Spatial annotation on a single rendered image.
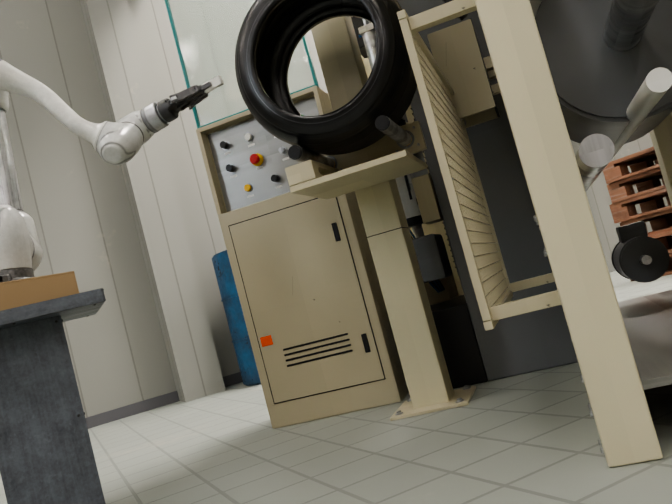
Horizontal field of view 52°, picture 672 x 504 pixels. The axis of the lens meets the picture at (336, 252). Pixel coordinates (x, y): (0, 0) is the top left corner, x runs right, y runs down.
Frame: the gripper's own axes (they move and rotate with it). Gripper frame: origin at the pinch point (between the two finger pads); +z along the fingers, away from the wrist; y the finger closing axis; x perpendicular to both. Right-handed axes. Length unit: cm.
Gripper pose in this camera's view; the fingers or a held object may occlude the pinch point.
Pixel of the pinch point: (212, 84)
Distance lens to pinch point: 235.3
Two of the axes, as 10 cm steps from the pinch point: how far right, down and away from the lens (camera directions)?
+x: 3.9, 9.1, -1.0
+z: 8.7, -4.1, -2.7
